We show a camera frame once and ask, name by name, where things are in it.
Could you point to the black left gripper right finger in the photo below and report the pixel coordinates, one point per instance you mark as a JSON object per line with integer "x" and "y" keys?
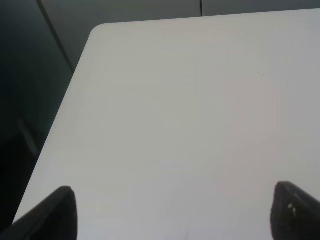
{"x": 295, "y": 215}

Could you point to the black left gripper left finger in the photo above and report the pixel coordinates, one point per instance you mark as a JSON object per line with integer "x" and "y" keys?
{"x": 55, "y": 218}

